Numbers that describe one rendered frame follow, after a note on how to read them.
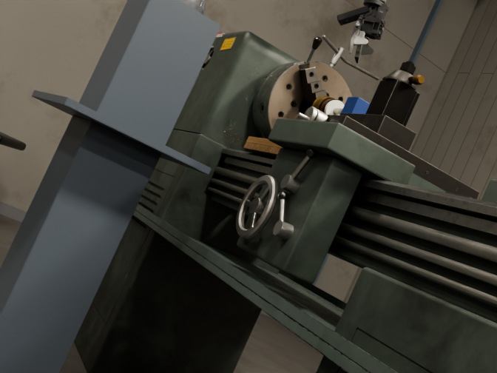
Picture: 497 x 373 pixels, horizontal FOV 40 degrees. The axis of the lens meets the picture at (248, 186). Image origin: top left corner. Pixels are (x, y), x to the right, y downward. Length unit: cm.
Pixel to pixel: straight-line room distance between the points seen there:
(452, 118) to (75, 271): 496
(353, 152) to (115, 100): 63
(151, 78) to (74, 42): 327
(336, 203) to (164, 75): 58
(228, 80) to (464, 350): 147
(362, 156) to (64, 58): 375
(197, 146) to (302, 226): 88
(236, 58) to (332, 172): 95
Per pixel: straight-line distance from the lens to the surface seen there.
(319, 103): 209
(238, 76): 227
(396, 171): 147
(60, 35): 497
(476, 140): 602
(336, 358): 110
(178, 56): 176
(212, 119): 224
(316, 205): 141
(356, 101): 192
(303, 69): 216
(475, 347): 98
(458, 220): 122
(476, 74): 641
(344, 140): 139
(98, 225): 174
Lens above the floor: 66
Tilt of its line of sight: 3 degrees up
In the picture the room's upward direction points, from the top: 25 degrees clockwise
